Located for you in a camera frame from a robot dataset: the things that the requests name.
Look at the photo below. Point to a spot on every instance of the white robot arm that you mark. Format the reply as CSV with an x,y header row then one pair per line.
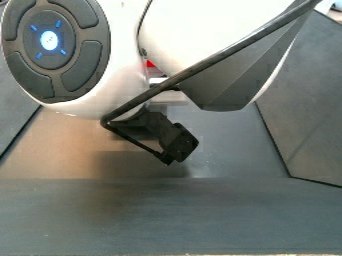
x,y
77,53

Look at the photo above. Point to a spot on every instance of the red foam shape board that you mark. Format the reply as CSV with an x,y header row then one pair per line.
x,y
149,64

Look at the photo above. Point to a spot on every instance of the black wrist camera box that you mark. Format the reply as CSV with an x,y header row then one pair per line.
x,y
173,138

